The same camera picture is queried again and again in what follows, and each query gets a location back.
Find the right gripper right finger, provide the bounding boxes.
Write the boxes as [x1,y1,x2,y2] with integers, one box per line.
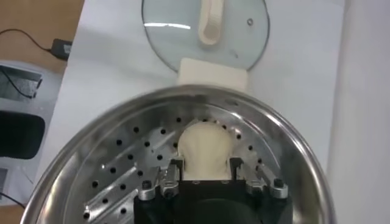
[230,157,289,200]

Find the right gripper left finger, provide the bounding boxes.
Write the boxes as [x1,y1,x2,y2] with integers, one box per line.
[138,157,185,201]

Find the white steamed baozi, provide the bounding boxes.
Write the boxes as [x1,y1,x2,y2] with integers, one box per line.
[177,121,235,181]

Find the glass lid with cream handle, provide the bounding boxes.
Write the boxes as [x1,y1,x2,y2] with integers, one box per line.
[141,0,271,73]

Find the stainless steel steamer basket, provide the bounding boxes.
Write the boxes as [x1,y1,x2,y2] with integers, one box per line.
[19,85,338,224]

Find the black power brick with cable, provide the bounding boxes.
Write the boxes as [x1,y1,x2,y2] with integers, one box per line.
[0,28,73,61]

